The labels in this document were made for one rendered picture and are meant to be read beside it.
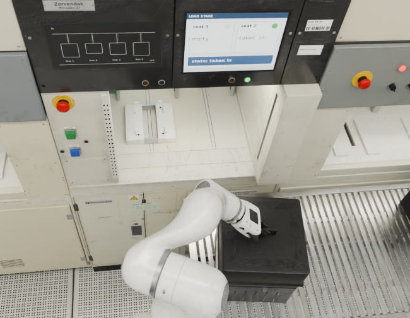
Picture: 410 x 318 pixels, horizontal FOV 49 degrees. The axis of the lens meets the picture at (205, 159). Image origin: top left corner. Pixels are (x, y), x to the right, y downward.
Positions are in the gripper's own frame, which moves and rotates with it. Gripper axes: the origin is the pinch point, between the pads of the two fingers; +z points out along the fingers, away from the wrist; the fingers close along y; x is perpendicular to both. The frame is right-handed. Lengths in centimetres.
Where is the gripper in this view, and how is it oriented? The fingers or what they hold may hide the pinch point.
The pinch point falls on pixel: (262, 229)
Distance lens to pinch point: 154.7
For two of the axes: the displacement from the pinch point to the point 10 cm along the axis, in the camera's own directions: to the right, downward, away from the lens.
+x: -7.7, 3.7, 5.2
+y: 0.0, -8.1, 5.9
